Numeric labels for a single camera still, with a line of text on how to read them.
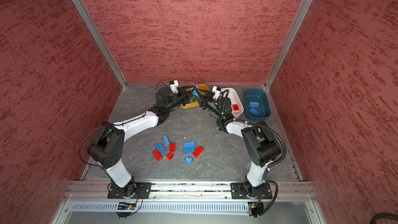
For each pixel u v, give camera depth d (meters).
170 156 0.84
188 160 0.82
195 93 0.80
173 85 0.80
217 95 0.81
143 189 0.74
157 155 0.85
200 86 0.81
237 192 0.74
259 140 0.52
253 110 1.03
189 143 0.90
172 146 0.88
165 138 0.90
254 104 1.07
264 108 1.07
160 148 0.88
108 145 0.47
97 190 0.76
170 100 0.69
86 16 0.82
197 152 0.85
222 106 0.68
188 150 0.87
